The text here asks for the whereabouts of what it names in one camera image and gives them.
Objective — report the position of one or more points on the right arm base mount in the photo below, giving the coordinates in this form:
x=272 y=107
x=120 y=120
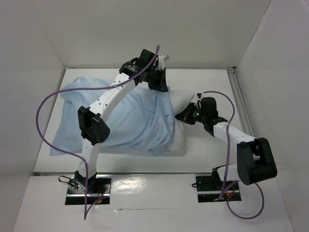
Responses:
x=209 y=187

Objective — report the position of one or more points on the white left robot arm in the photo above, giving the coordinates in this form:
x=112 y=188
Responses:
x=92 y=120

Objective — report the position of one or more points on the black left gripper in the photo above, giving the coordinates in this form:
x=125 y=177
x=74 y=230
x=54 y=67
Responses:
x=161 y=86

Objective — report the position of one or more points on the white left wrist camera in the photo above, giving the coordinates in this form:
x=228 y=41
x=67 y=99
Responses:
x=161 y=61

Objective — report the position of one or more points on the aluminium rail right side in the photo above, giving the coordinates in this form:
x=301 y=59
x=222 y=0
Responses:
x=239 y=100

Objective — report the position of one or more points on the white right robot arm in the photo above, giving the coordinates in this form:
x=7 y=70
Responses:
x=255 y=161

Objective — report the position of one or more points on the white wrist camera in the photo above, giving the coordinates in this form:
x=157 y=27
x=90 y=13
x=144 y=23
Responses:
x=199 y=97
x=161 y=61

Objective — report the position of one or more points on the white pillow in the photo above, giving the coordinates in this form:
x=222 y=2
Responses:
x=179 y=100

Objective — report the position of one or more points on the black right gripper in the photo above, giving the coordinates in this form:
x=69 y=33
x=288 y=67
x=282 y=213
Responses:
x=186 y=115

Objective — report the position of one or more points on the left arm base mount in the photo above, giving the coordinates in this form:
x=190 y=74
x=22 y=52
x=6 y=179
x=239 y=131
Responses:
x=98 y=192

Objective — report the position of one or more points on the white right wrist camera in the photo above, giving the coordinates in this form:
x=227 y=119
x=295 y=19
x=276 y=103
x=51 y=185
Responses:
x=199 y=97

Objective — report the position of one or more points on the light blue pillowcase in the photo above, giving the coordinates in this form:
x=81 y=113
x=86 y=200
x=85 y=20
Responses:
x=142 y=120

